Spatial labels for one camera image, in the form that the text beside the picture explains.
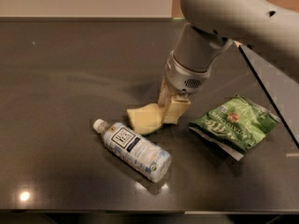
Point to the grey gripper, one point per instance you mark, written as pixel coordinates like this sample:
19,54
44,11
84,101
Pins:
181,78

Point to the yellow sponge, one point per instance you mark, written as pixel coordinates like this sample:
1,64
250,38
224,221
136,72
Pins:
146,119

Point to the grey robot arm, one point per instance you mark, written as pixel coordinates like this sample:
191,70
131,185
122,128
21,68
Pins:
211,27

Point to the blue plastic tea bottle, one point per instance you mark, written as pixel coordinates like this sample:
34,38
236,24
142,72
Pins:
148,159

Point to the green chip bag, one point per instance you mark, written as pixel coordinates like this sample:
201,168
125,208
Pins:
236,126

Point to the grey side table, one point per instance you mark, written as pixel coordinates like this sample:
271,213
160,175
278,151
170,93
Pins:
282,91

